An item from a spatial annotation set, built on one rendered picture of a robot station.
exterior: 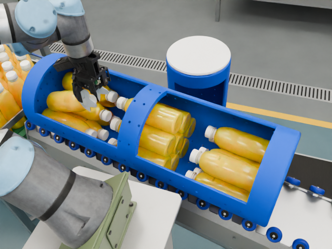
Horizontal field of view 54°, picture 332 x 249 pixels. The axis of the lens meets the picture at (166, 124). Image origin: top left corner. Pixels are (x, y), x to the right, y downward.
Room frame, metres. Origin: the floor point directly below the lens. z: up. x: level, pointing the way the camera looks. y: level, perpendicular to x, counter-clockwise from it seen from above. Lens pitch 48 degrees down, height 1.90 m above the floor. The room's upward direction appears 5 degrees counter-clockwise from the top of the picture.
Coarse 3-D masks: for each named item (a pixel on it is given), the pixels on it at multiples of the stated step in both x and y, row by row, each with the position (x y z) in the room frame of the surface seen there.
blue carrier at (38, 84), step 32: (32, 96) 0.83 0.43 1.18; (128, 96) 0.92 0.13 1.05; (160, 96) 0.72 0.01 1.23; (192, 96) 0.74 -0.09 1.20; (64, 128) 0.73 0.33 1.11; (128, 128) 0.64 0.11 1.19; (256, 128) 0.66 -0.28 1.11; (288, 128) 0.57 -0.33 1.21; (128, 160) 0.60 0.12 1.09; (288, 160) 0.45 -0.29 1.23; (192, 192) 0.48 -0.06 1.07; (256, 192) 0.41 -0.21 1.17
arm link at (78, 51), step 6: (90, 36) 0.76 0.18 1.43; (84, 42) 0.73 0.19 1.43; (90, 42) 0.74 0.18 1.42; (66, 48) 0.73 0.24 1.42; (72, 48) 0.72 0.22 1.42; (78, 48) 0.72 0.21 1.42; (84, 48) 0.72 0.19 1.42; (90, 48) 0.74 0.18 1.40; (72, 54) 0.72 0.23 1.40; (78, 54) 0.72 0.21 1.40; (84, 54) 0.72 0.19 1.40
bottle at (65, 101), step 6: (66, 90) 0.85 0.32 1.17; (72, 90) 0.82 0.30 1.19; (48, 96) 0.86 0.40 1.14; (54, 96) 0.84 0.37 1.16; (60, 96) 0.82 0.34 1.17; (66, 96) 0.80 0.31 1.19; (72, 96) 0.79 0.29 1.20; (48, 102) 0.84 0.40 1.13; (54, 102) 0.82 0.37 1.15; (60, 102) 0.80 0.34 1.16; (66, 102) 0.79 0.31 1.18; (72, 102) 0.77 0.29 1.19; (78, 102) 0.77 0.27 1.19; (54, 108) 0.82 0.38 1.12; (60, 108) 0.80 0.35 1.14; (66, 108) 0.79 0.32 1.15; (72, 108) 0.77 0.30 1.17; (78, 108) 0.76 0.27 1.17; (84, 108) 0.76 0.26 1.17
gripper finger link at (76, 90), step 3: (75, 81) 0.74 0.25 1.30; (72, 84) 0.73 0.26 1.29; (75, 84) 0.73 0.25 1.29; (75, 87) 0.73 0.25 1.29; (78, 87) 0.73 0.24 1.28; (81, 87) 0.74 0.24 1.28; (75, 90) 0.72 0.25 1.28; (78, 90) 0.73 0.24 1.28; (81, 90) 0.73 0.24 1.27; (75, 93) 0.72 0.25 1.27; (78, 93) 0.72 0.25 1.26; (75, 96) 0.73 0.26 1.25; (78, 96) 0.73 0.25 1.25; (81, 96) 0.73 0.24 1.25; (78, 99) 0.73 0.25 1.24; (81, 99) 0.73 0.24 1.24; (81, 102) 0.73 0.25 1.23
